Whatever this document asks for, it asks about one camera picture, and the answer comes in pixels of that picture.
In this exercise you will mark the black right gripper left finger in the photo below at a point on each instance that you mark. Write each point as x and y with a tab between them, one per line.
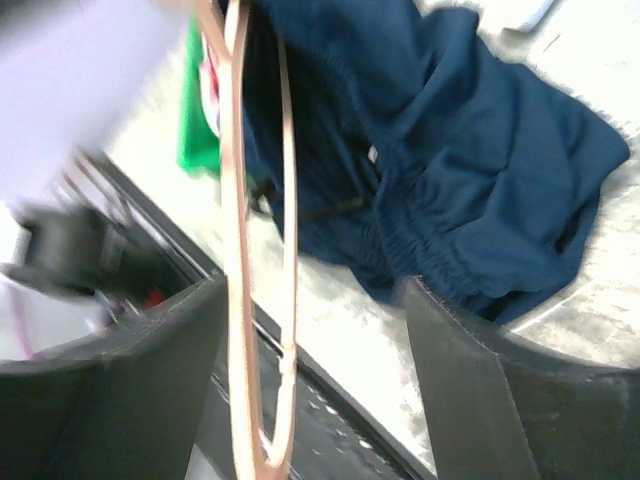
125	405

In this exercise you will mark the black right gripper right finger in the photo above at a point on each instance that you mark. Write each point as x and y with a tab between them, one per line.
503	409

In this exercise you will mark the beige hanger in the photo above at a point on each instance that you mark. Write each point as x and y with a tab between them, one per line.
226	33

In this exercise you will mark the navy blue shorts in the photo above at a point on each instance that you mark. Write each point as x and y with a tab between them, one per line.
421	154

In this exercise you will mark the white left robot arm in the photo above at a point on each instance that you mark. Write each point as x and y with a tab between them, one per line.
70	73

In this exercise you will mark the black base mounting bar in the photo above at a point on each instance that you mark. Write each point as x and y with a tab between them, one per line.
335	438

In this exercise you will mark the green plastic tray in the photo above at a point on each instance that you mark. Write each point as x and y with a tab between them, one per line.
197	147

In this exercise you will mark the pink patterned garment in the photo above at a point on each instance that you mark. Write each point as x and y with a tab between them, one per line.
209	89

